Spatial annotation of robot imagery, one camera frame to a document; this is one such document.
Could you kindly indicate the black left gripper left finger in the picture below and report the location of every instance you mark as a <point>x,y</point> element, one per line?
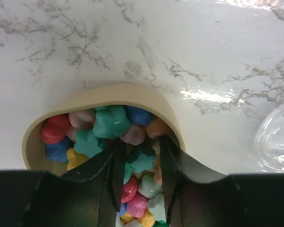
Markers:
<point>86,196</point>

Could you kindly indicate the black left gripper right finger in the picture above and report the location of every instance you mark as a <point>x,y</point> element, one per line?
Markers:
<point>197,196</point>

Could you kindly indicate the beige tray of star candies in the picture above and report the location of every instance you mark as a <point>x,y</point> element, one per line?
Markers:
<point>85,124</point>

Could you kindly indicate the clear plastic jar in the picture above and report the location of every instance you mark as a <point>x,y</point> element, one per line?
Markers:
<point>269,142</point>

